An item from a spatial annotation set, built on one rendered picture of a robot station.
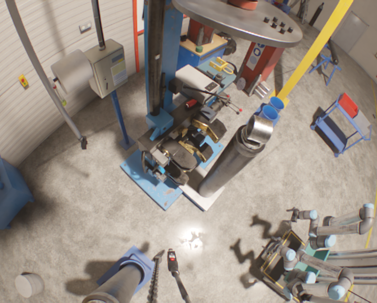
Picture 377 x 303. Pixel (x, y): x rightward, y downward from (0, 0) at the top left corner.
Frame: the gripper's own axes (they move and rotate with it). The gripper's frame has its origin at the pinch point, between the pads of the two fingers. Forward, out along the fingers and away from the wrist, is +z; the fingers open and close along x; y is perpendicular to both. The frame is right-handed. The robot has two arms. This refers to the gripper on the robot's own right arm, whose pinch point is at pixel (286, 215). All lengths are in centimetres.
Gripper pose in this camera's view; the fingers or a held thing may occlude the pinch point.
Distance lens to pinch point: 207.1
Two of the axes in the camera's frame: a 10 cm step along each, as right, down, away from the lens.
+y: 6.6, 7.3, 2.0
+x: 5.5, -6.5, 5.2
